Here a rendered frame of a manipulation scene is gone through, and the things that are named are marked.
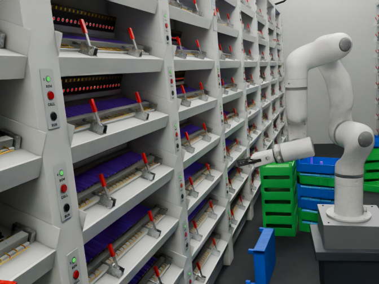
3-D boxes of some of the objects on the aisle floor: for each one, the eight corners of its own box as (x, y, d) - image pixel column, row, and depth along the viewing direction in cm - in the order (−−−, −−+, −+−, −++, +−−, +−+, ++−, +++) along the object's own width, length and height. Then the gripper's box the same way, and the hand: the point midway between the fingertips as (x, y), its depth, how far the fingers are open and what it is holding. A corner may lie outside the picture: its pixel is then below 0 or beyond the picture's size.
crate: (276, 262, 226) (274, 227, 223) (266, 289, 199) (264, 251, 195) (261, 261, 229) (259, 226, 226) (250, 288, 201) (247, 249, 198)
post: (233, 257, 235) (209, -71, 206) (230, 265, 227) (204, -76, 198) (201, 256, 242) (172, -63, 213) (195, 263, 233) (166, -68, 204)
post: (198, 332, 170) (155, -132, 141) (191, 347, 161) (144, -145, 132) (154, 327, 177) (105, -119, 148) (145, 341, 168) (91, -130, 139)
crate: (355, 227, 264) (355, 215, 262) (346, 238, 248) (346, 226, 247) (310, 220, 282) (309, 209, 281) (299, 230, 266) (298, 218, 265)
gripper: (277, 142, 183) (238, 151, 190) (273, 149, 169) (231, 159, 176) (281, 158, 184) (242, 167, 190) (277, 166, 170) (236, 175, 176)
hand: (241, 162), depth 182 cm, fingers closed
